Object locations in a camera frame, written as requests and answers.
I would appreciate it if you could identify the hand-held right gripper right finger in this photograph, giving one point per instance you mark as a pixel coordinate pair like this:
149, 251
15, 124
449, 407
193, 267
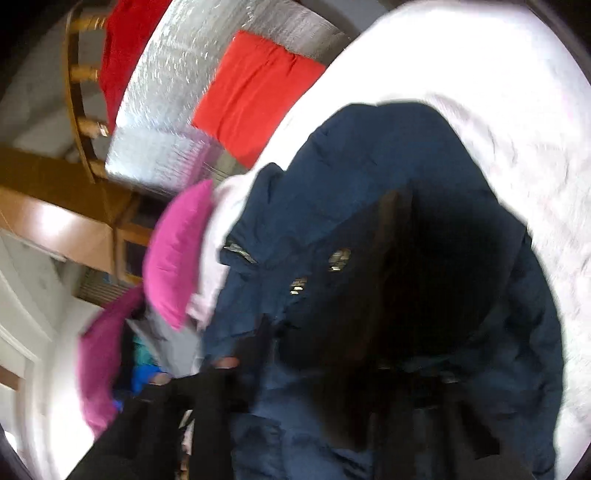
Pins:
415, 438

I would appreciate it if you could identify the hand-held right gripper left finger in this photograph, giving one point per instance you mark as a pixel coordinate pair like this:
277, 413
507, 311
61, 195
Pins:
207, 406

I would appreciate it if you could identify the navy blue jacket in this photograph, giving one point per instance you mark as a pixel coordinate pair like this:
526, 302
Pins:
369, 152

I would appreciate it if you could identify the blue garment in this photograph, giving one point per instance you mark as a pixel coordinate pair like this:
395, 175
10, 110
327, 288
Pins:
143, 376

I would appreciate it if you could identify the grey garment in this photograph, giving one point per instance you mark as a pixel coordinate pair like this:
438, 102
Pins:
171, 341

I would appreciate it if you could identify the magenta cloth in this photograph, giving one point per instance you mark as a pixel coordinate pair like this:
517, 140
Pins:
99, 360

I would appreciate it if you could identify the pink pillow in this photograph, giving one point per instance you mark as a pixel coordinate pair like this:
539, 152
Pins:
178, 258

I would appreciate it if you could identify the wooden pillar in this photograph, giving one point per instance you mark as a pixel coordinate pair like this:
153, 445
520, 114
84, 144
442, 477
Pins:
55, 207

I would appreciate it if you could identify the silver foil mat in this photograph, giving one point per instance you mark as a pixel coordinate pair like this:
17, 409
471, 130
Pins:
161, 101

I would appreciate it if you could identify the red square pillow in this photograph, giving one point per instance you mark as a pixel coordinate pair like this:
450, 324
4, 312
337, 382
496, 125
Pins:
258, 92

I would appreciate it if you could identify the wooden stair railing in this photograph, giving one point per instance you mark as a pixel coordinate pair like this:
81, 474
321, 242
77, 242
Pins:
76, 106

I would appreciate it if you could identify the red cloth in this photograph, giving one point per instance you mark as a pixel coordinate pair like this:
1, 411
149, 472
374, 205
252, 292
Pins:
124, 50

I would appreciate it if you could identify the white fluffy blanket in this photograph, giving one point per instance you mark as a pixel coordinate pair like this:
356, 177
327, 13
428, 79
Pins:
461, 60

